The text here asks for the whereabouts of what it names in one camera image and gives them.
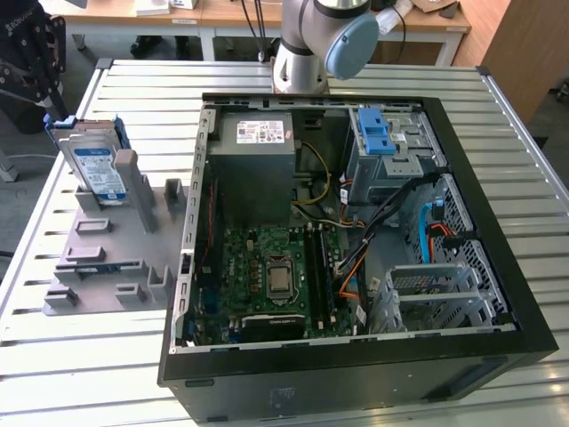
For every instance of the metal disk bay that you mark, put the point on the metal disk bay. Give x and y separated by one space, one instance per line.
440 297

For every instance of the black PC case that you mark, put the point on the black PC case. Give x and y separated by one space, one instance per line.
311 382

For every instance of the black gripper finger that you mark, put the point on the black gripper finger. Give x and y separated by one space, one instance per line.
57 80
22 84

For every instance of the blue plastic drive latch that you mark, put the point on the blue plastic drive latch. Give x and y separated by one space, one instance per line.
373 129

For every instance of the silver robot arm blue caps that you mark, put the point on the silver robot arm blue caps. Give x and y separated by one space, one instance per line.
302 71

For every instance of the black graphics card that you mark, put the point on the black graphics card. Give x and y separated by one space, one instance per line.
271 327

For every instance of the wooden desk white frame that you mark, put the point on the wooden desk white frame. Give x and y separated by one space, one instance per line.
427 22
115 20

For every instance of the white box blue print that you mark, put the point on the white box blue print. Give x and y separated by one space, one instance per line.
184 3

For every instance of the hard disk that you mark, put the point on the hard disk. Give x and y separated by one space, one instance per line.
95 173

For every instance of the silver CPU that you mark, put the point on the silver CPU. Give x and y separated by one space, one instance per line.
280 280

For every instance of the grey metal drive cage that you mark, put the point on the grey metal drive cage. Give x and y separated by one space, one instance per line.
369 178

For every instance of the grey metal foot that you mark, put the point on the grey metal foot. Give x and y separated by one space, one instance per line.
9 171

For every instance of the grey parts rack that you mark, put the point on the grey parts rack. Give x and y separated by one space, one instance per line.
120 240

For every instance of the green motherboard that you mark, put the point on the green motherboard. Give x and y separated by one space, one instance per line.
240 267

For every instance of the black RAM slot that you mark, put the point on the black RAM slot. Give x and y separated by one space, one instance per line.
316 276

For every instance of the grey power supply unit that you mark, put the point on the grey power supply unit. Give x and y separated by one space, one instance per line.
253 187

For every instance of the brown cardboard piece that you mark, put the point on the brown cardboard piece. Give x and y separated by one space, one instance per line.
433 5

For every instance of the RAM stick blue label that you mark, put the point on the RAM stick blue label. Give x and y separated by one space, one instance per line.
98 268

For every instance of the wooden cabinet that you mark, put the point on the wooden cabinet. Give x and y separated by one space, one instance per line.
524 53

